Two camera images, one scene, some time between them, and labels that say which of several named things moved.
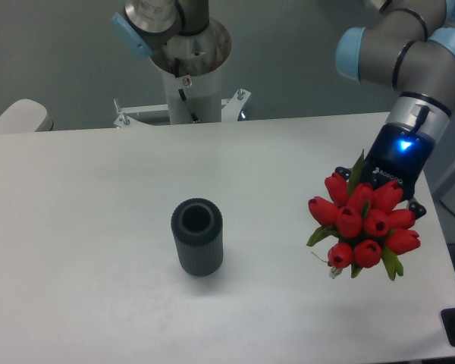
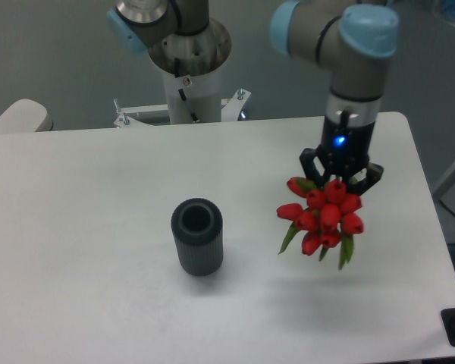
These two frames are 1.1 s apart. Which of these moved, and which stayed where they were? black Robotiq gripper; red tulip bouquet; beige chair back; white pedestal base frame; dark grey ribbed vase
Moved: black Robotiq gripper; red tulip bouquet
Stayed: white pedestal base frame; dark grey ribbed vase; beige chair back
